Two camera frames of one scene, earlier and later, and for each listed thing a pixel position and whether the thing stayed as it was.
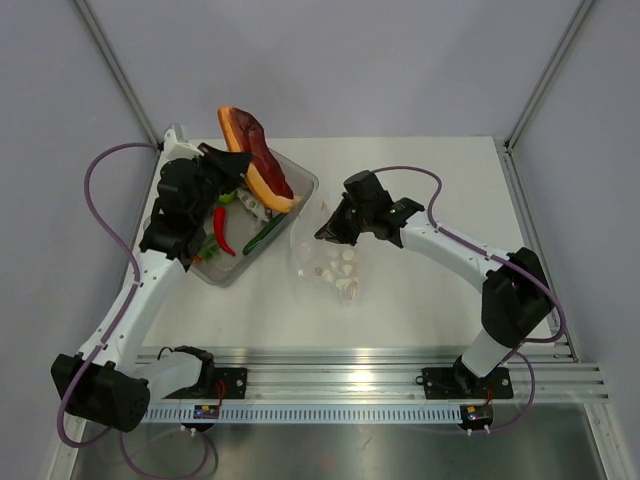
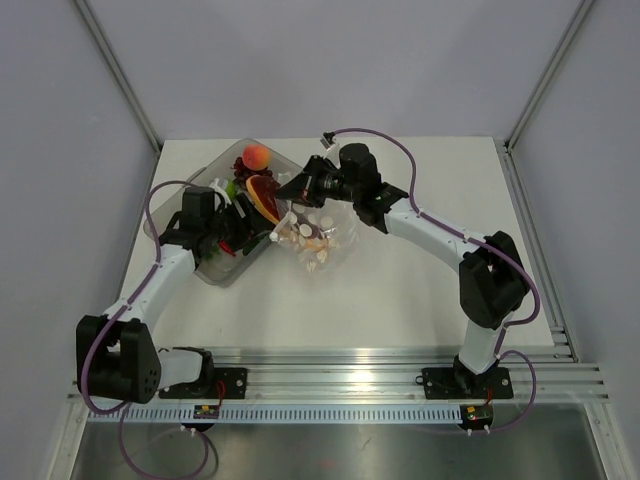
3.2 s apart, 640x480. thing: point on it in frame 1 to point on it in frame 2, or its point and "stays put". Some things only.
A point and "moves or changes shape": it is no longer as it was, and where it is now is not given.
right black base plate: x=459 y=383 stays put
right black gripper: x=335 y=230 to x=305 y=188
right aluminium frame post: x=576 y=20 stays put
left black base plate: x=228 y=383 stays put
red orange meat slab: x=265 y=177 moves or changes shape
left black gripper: x=232 y=166 to x=250 y=225
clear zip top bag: x=328 y=272 moves or changes shape
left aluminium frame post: x=121 y=73 stays put
